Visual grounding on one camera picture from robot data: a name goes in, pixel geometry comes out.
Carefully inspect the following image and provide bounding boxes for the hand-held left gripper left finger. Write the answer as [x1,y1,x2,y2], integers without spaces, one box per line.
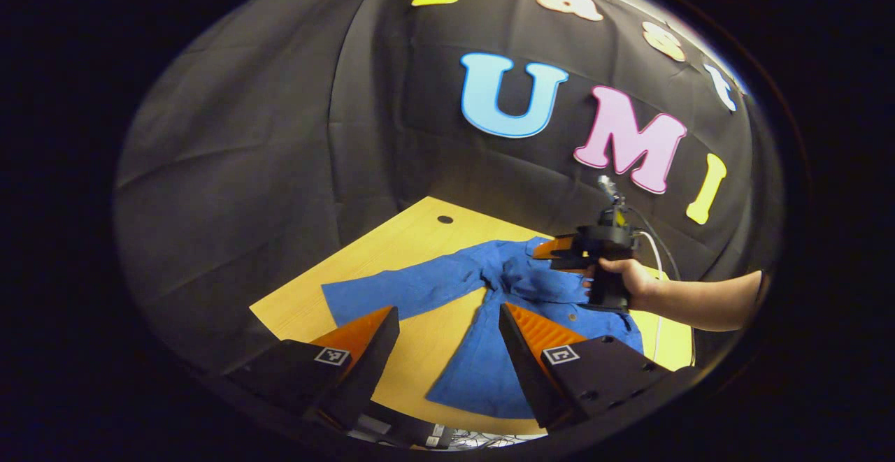
[227,306,401,431]

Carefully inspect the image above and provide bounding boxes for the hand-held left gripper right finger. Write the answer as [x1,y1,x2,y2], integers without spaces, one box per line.
[499,303,700,431]

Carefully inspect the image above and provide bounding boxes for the blue button shirt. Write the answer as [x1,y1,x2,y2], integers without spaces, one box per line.
[322,237,644,419]

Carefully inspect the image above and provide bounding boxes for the dark box with white labels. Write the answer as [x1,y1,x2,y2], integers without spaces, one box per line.
[350,403,457,450]

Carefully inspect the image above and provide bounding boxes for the black backdrop cloth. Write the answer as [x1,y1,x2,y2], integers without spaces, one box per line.
[113,0,784,379]

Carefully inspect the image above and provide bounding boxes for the white cable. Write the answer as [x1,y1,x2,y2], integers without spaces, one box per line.
[635,230,665,368]

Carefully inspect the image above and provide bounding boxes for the black cable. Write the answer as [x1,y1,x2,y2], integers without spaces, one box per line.
[624,205,683,282]

